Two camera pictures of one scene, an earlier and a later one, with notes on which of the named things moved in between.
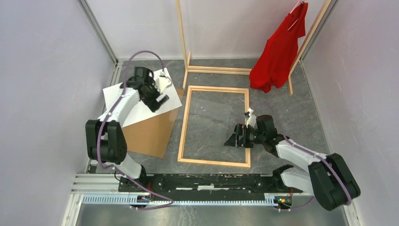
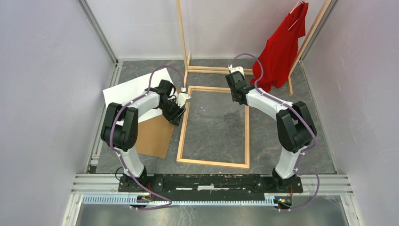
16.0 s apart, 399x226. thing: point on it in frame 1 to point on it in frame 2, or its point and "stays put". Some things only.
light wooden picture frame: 180,157 stays put
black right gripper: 240,130 to 231,90
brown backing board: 150,136 stays put
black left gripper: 153,105 to 174,118
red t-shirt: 271,67 stays put
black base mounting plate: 206,184 stays put
